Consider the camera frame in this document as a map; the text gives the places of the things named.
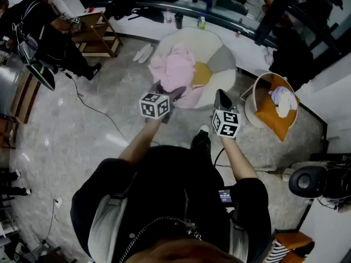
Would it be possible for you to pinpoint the silver chain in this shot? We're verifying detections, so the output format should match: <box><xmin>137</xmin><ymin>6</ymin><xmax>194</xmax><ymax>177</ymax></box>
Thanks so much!
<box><xmin>119</xmin><ymin>216</ymin><xmax>202</xmax><ymax>263</ymax></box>

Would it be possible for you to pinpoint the person's right forearm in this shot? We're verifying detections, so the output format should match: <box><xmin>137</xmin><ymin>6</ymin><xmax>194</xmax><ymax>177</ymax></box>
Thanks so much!
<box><xmin>219</xmin><ymin>135</ymin><xmax>258</xmax><ymax>182</ymax></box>

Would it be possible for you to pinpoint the person's left forearm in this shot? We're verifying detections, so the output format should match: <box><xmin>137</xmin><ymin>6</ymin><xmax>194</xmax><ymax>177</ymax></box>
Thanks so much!
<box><xmin>117</xmin><ymin>117</ymin><xmax>165</xmax><ymax>168</ymax></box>

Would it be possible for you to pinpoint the person's black clothed body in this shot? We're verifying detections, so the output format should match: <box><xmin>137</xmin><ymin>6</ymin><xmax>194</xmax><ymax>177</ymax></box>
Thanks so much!
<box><xmin>70</xmin><ymin>130</ymin><xmax>272</xmax><ymax>263</ymax></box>

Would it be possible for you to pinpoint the crumpled white cloth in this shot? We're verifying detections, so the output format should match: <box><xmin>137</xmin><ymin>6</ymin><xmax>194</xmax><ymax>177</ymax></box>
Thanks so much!
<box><xmin>262</xmin><ymin>47</ymin><xmax>275</xmax><ymax>65</ymax></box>

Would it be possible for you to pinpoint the yellow cushion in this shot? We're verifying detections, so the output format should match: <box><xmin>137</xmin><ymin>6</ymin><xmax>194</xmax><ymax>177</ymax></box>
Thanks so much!
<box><xmin>190</xmin><ymin>61</ymin><xmax>213</xmax><ymax>89</ymax></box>

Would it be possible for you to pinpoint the pale blue white cloth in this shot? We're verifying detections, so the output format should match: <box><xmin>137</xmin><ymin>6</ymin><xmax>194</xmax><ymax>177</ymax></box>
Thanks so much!
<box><xmin>268</xmin><ymin>85</ymin><xmax>298</xmax><ymax>118</ymax></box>

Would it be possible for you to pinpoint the pink garment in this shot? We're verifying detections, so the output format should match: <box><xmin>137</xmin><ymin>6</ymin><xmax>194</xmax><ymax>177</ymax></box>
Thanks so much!
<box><xmin>148</xmin><ymin>43</ymin><xmax>203</xmax><ymax>109</ymax></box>

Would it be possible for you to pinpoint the black floor cable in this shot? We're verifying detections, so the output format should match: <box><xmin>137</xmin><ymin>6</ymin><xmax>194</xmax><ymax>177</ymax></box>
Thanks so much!
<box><xmin>59</xmin><ymin>70</ymin><xmax>129</xmax><ymax>144</ymax></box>

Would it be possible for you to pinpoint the black jacket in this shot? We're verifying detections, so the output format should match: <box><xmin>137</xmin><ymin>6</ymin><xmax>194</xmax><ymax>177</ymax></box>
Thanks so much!
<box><xmin>104</xmin><ymin>0</ymin><xmax>138</xmax><ymax>20</ymax></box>

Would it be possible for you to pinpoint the orange seat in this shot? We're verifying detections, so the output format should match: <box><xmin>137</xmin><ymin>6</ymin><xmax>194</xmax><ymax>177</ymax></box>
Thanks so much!
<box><xmin>274</xmin><ymin>231</ymin><xmax>315</xmax><ymax>263</ymax></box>

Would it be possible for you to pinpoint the white armchair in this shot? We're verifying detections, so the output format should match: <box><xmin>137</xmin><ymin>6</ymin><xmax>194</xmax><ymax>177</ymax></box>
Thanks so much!
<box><xmin>150</xmin><ymin>26</ymin><xmax>237</xmax><ymax>111</ymax></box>

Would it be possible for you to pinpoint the black strap bag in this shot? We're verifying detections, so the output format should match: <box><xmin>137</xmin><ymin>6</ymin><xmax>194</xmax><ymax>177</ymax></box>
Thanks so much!
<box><xmin>127</xmin><ymin>6</ymin><xmax>165</xmax><ymax>24</ymax></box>

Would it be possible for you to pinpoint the white slipper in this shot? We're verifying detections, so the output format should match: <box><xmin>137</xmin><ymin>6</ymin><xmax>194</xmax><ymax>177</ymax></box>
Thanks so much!
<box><xmin>133</xmin><ymin>44</ymin><xmax>149</xmax><ymax>62</ymax></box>
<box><xmin>138</xmin><ymin>45</ymin><xmax>153</xmax><ymax>64</ymax></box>

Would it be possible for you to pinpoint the wooden rack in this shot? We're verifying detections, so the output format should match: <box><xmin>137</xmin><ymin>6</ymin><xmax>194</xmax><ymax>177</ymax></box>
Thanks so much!
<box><xmin>70</xmin><ymin>11</ymin><xmax>123</xmax><ymax>59</ymax></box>

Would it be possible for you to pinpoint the black white striped cloth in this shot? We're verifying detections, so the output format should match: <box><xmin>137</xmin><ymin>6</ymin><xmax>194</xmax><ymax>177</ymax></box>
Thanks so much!
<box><xmin>263</xmin><ymin>239</ymin><xmax>292</xmax><ymax>263</ymax></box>

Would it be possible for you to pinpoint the brown wooden bench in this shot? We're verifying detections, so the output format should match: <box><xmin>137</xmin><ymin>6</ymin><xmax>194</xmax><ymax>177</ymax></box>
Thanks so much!
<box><xmin>10</xmin><ymin>70</ymin><xmax>42</xmax><ymax>124</ymax></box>

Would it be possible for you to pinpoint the small screen device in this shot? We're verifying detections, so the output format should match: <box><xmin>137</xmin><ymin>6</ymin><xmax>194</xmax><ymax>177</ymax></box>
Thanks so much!
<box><xmin>218</xmin><ymin>190</ymin><xmax>233</xmax><ymax>204</ymax></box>

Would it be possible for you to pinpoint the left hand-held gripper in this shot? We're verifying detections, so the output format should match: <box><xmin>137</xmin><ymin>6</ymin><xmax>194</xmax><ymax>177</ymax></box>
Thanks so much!
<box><xmin>139</xmin><ymin>81</ymin><xmax>190</xmax><ymax>124</ymax></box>

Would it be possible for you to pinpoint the black coat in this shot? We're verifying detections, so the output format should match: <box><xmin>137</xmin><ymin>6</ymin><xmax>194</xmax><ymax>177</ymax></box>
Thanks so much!
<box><xmin>270</xmin><ymin>26</ymin><xmax>315</xmax><ymax>90</ymax></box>

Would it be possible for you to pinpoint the grey cushion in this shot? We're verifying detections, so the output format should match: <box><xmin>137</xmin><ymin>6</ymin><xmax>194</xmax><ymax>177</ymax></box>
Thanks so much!
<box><xmin>206</xmin><ymin>44</ymin><xmax>237</xmax><ymax>73</ymax></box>

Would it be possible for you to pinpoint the black bag green stripe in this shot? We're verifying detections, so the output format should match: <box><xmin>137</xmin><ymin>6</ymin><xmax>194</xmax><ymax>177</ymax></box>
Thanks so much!
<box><xmin>26</xmin><ymin>61</ymin><xmax>56</xmax><ymax>92</ymax></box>

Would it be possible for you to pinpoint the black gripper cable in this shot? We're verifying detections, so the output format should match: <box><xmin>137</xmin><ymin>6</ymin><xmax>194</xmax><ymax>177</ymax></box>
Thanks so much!
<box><xmin>213</xmin><ymin>146</ymin><xmax>228</xmax><ymax>167</ymax></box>

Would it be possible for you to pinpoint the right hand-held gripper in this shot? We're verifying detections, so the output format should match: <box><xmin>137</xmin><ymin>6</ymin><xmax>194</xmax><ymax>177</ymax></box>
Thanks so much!
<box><xmin>211</xmin><ymin>89</ymin><xmax>241</xmax><ymax>139</ymax></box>

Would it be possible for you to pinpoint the black round speaker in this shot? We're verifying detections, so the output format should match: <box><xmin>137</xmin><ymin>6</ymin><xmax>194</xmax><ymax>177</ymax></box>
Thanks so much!
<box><xmin>288</xmin><ymin>165</ymin><xmax>329</xmax><ymax>199</ymax></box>

